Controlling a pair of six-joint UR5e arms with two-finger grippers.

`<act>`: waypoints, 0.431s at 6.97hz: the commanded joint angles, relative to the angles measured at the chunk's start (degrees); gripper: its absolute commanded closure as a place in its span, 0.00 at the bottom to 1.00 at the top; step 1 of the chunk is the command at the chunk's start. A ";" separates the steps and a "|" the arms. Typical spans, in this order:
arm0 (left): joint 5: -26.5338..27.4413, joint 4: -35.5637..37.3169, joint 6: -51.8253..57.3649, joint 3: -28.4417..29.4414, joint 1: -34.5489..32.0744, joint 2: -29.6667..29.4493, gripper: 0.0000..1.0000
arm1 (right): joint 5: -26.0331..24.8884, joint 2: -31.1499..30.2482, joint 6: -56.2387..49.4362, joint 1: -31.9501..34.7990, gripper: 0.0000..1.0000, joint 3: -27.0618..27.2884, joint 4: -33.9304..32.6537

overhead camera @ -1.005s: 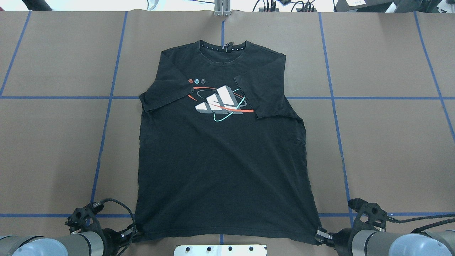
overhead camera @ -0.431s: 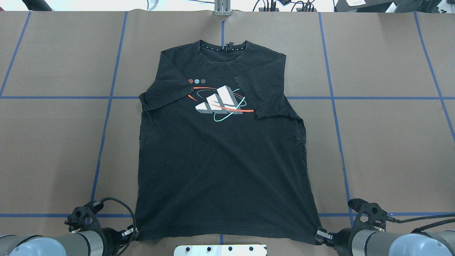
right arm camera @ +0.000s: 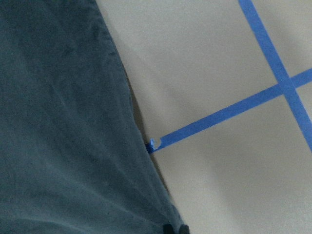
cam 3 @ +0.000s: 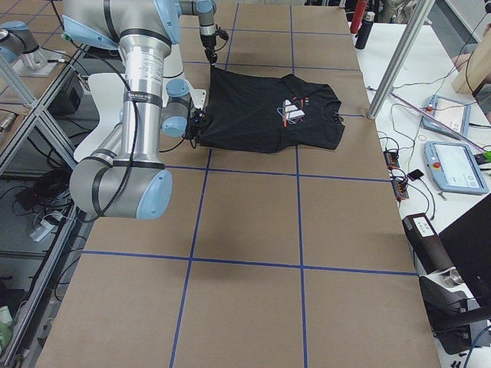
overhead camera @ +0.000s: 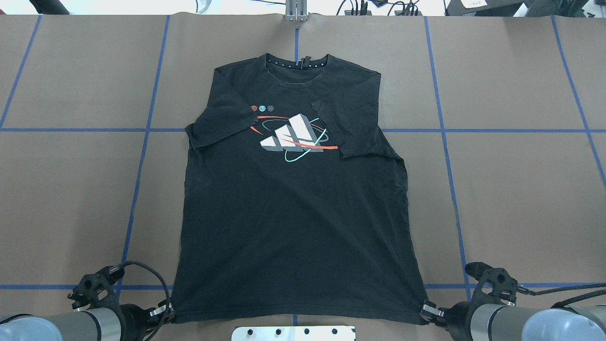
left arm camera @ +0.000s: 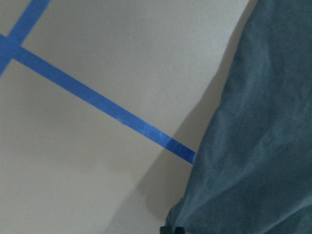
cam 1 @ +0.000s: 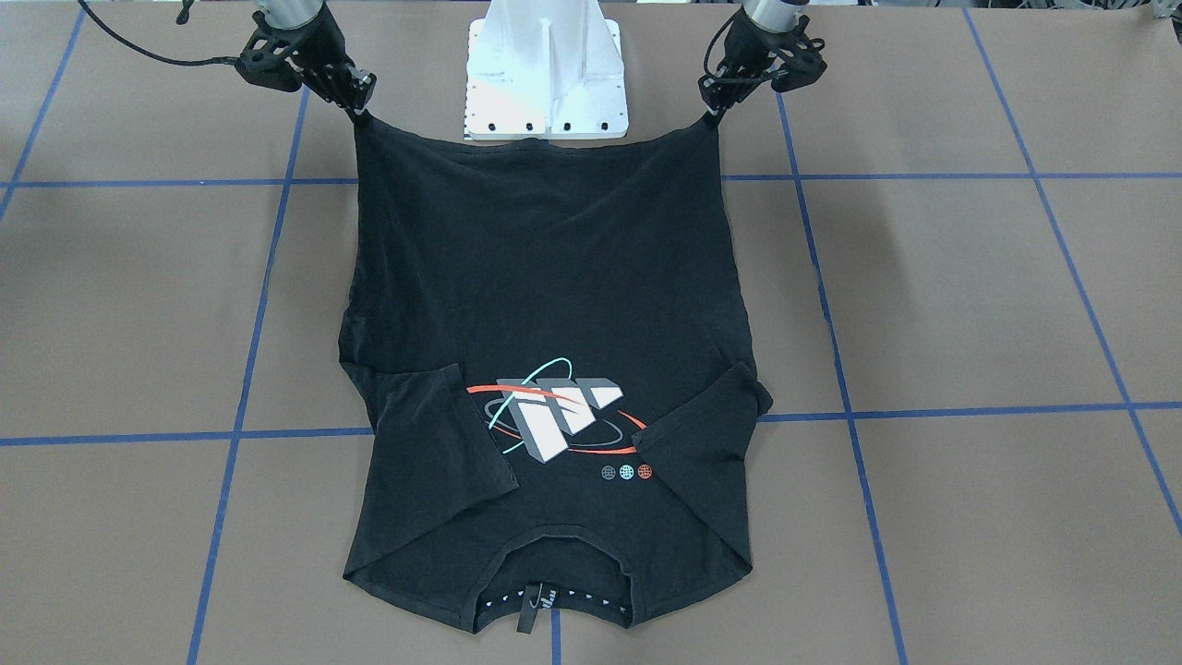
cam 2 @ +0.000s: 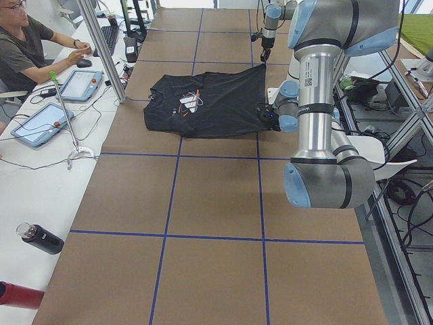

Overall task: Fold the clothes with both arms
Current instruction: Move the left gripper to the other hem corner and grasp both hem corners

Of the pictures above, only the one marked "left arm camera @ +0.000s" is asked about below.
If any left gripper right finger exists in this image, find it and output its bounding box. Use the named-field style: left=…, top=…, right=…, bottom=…
left=174, top=227, right=185, bottom=234

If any black graphic t-shirt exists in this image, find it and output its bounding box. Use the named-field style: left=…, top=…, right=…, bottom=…
left=164, top=0, right=312, bottom=234

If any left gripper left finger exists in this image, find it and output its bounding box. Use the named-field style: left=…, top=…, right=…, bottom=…
left=159, top=226, right=171, bottom=234

